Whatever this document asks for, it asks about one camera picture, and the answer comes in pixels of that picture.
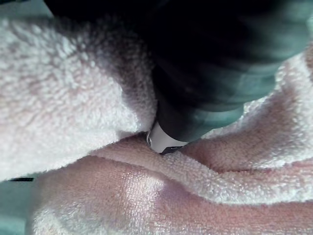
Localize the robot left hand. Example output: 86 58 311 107
44 0 313 155

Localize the pink fluffy towel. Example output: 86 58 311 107
0 14 313 235

